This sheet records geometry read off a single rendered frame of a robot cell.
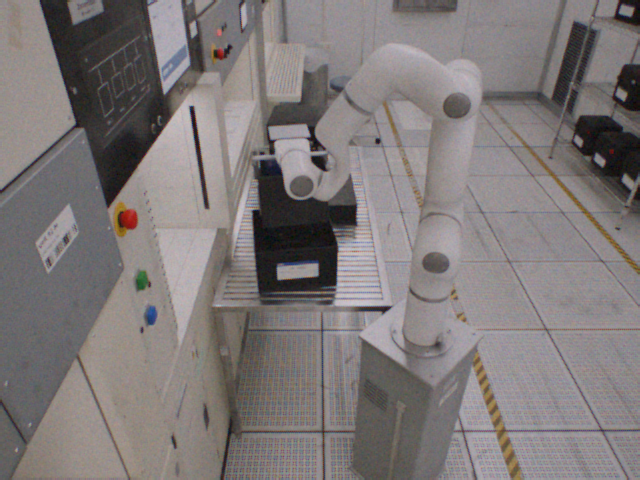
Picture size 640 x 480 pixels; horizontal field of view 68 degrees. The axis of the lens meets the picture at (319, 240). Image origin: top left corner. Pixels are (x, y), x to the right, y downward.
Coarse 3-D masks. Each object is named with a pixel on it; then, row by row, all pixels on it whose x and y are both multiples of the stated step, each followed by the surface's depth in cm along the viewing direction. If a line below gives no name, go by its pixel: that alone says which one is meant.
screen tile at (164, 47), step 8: (160, 8) 111; (152, 16) 105; (160, 16) 111; (160, 24) 111; (168, 24) 117; (168, 32) 117; (168, 40) 117; (160, 48) 111; (168, 48) 117; (160, 56) 111
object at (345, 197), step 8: (344, 184) 205; (352, 184) 205; (344, 192) 199; (352, 192) 199; (328, 200) 194; (336, 200) 194; (344, 200) 194; (352, 200) 194; (336, 208) 192; (344, 208) 192; (352, 208) 192; (336, 216) 194; (344, 216) 194; (352, 216) 194; (336, 224) 196; (344, 224) 196; (352, 224) 196
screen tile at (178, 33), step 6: (174, 0) 122; (168, 6) 117; (174, 6) 122; (168, 12) 117; (174, 12) 122; (180, 12) 127; (174, 18) 121; (180, 18) 127; (180, 24) 127; (174, 30) 122; (180, 30) 127; (174, 36) 122; (180, 36) 127; (174, 42) 122; (180, 42) 128; (174, 48) 121
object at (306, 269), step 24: (264, 240) 182; (288, 240) 184; (312, 240) 185; (336, 240) 158; (264, 264) 155; (288, 264) 156; (312, 264) 158; (336, 264) 159; (264, 288) 160; (288, 288) 162; (312, 288) 164
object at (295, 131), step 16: (272, 128) 147; (288, 128) 147; (304, 128) 147; (256, 160) 148; (320, 160) 155; (256, 176) 141; (272, 176) 141; (272, 192) 144; (272, 208) 147; (288, 208) 148; (304, 208) 149; (320, 208) 150; (272, 224) 150; (288, 224) 151
